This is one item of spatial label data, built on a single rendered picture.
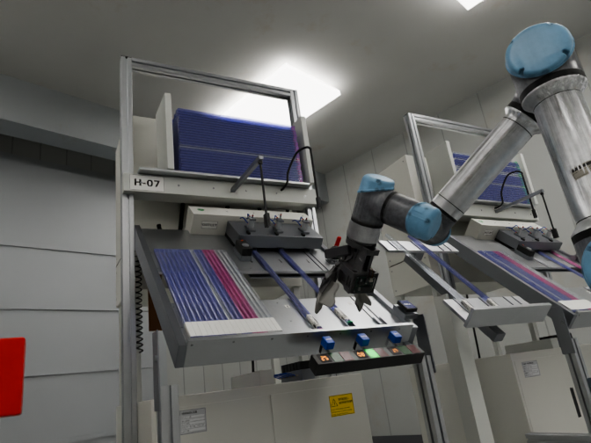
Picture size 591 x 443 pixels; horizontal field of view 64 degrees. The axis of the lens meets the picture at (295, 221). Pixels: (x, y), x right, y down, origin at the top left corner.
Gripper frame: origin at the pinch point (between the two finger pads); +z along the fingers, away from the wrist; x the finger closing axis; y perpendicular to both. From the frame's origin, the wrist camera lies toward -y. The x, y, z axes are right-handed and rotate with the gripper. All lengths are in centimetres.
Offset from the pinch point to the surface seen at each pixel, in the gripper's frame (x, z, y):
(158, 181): -30, -5, -81
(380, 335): 18.8, 10.5, -2.3
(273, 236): 7, 4, -56
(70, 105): -52, 9, -308
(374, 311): 24.1, 9.9, -13.4
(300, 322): -3.0, 9.9, -10.2
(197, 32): 18, -60, -246
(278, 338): -13.3, 9.0, -2.3
